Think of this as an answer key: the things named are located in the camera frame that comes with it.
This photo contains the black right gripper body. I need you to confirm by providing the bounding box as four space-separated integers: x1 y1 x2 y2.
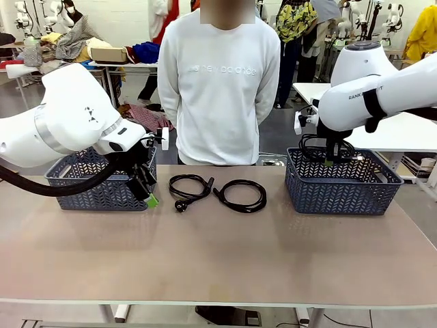
317 124 352 143

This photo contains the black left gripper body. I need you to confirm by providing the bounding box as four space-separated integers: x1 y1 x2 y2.
131 138 158 172

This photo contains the black cable with gold connector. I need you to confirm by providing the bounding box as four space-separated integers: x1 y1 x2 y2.
298 133 365 163

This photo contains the thick black cable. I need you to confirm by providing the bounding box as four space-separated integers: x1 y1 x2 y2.
212 179 268 215

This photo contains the person right forearm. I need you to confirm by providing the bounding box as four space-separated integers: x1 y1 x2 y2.
157 81 180 134

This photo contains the grey plastic lattice basket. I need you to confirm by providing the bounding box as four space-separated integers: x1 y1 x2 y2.
285 146 405 216
44 145 158 212

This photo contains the red plaid cloth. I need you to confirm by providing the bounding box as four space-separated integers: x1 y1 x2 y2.
117 103 175 133

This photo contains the empty white side table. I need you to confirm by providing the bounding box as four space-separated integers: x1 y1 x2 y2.
292 81 437 192

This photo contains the person in white sweatshirt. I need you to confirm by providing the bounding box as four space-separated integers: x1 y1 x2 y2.
157 0 281 167

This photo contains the person in grey shirt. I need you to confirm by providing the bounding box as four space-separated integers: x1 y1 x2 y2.
310 0 342 83

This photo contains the blue cloth heap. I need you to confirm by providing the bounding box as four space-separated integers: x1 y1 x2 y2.
132 41 161 64

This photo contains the brown cardboard box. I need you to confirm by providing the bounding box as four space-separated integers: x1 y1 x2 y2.
90 46 129 64

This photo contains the white table leg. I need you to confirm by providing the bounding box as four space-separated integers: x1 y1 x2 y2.
295 306 324 328
98 302 132 324

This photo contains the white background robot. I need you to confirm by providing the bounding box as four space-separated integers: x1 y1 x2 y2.
14 0 35 38
42 0 74 27
336 0 363 38
382 2 406 38

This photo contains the person in yellow patterned shirt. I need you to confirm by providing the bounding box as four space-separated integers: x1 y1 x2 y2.
275 0 320 109

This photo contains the person in red vest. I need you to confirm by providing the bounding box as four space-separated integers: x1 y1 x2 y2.
138 0 180 107

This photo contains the pile of mixed clothes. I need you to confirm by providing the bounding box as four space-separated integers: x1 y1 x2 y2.
23 15 113 74

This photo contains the yellow garment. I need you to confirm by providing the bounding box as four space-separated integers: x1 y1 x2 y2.
404 5 437 62

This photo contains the white table with clothes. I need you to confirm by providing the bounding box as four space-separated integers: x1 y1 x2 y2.
5 60 160 110

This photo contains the person with face mask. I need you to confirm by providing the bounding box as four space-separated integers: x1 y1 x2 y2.
63 0 90 30

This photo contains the black power cable with plug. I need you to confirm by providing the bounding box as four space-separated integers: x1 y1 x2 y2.
168 174 215 213

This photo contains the black right arm hose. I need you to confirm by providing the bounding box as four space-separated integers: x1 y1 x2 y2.
401 108 437 121

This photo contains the black arm hose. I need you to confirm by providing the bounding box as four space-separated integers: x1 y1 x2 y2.
0 153 130 198
401 108 437 121

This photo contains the black left arm hose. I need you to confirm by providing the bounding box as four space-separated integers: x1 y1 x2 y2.
0 153 130 198

